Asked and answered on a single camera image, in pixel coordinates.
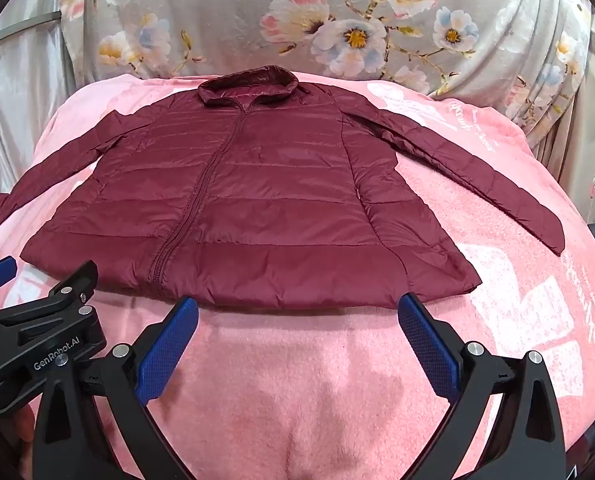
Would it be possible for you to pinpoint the grey floral bed sheet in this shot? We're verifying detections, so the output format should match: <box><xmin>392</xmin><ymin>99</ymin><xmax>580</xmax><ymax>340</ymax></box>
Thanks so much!
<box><xmin>60</xmin><ymin>0</ymin><xmax>595</xmax><ymax>185</ymax></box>

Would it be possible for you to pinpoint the grey metal rail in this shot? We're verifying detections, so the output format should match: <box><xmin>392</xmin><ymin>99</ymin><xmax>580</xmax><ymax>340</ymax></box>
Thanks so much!
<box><xmin>0</xmin><ymin>11</ymin><xmax>61</xmax><ymax>41</ymax></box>

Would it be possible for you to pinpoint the person's left hand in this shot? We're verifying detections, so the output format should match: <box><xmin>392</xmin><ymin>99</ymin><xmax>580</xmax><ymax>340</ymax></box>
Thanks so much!
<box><xmin>0</xmin><ymin>404</ymin><xmax>35</xmax><ymax>479</ymax></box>

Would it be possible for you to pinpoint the pink bow print blanket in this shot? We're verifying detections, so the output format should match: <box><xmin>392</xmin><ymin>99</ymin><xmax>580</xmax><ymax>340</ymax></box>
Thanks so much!
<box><xmin>0</xmin><ymin>73</ymin><xmax>595</xmax><ymax>479</ymax></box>

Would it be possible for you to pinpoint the silver satin curtain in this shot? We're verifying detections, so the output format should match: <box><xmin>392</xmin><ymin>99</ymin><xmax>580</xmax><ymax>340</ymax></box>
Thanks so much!
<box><xmin>0</xmin><ymin>0</ymin><xmax>75</xmax><ymax>193</ymax></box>

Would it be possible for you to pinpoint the maroon puffer jacket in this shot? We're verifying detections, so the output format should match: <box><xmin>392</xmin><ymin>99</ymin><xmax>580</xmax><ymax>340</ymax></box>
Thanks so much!
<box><xmin>0</xmin><ymin>66</ymin><xmax>565</xmax><ymax>310</ymax></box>

